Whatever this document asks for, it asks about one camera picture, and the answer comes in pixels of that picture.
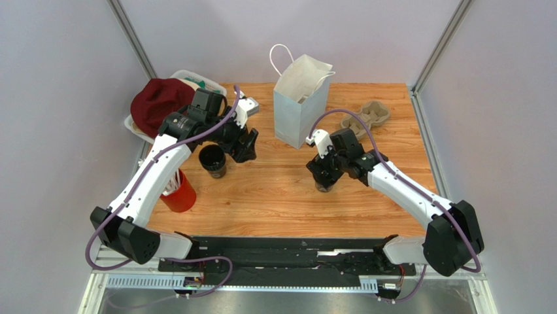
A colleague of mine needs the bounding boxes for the dark red bucket hat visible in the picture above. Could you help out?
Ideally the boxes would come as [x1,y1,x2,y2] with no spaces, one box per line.
[130,78,195,138]

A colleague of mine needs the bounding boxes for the black cup lid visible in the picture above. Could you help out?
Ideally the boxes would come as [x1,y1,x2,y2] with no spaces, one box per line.
[315,169,330,186]

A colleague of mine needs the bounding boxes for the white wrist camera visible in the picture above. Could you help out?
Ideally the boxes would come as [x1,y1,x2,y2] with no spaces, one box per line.
[235,92,260,128]
[305,129,333,159]

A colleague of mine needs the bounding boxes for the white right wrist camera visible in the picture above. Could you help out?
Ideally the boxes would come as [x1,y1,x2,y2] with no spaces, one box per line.
[305,129,333,159]

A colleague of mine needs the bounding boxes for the stack of black cups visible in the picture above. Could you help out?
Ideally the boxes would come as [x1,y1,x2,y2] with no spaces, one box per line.
[198,145,227,179]

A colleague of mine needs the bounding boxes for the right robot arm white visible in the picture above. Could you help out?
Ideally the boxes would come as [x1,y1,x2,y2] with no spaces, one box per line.
[306,129,484,277]

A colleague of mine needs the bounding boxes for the brown pulp cup carrier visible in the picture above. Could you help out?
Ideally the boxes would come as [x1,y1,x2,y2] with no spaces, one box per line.
[340,100,390,140]

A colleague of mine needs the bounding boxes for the white paper bag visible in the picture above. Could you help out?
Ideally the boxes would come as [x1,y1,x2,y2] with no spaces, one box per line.
[269,44,335,149]

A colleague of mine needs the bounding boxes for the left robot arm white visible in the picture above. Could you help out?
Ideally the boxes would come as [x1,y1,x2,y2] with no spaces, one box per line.
[85,86,260,270]

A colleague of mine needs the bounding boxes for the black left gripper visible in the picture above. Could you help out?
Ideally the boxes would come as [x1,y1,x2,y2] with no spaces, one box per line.
[206,107,258,164]

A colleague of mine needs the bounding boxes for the beige hat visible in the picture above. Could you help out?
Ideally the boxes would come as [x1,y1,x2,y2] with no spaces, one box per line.
[180,78,205,91]

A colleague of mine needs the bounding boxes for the red cup with straws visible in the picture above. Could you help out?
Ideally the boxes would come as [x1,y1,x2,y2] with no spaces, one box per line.
[160,169,197,213]

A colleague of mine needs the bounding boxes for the brown coffee cup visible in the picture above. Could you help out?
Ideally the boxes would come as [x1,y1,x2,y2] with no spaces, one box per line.
[315,183,334,193]

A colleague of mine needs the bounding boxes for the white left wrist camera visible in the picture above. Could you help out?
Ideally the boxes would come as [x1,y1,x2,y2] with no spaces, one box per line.
[235,92,260,128]

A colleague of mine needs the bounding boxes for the white plastic basket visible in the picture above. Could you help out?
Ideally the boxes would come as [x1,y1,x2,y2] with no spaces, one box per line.
[124,70,227,144]

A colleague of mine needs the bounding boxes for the green cloth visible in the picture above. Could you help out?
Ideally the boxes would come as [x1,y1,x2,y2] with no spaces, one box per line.
[185,78,225,95]

